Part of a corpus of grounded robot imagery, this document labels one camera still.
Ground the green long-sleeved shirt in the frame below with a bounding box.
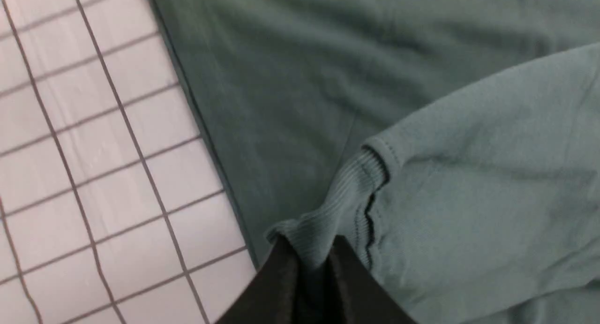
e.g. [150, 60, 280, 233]
[151, 0, 599, 324]

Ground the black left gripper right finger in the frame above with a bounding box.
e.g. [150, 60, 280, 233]
[328, 236, 414, 324]

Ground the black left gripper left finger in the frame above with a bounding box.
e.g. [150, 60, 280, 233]
[217, 236, 299, 324]

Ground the white grid tablecloth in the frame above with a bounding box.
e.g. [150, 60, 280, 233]
[1, 0, 255, 324]

